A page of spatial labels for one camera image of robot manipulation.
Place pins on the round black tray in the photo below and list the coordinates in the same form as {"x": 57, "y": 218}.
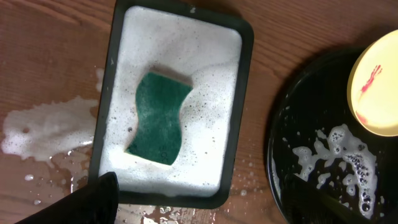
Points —
{"x": 313, "y": 135}

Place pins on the yellow plate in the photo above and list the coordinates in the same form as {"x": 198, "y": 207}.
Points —
{"x": 372, "y": 87}

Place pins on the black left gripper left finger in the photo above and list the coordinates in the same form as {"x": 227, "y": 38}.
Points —
{"x": 95, "y": 203}

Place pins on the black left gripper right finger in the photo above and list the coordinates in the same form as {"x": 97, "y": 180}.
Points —
{"x": 303, "y": 203}

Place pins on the green yellow sponge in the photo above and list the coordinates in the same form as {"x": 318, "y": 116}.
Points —
{"x": 158, "y": 102}

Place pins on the black rectangular soapy tray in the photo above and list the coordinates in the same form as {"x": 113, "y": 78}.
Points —
{"x": 207, "y": 50}

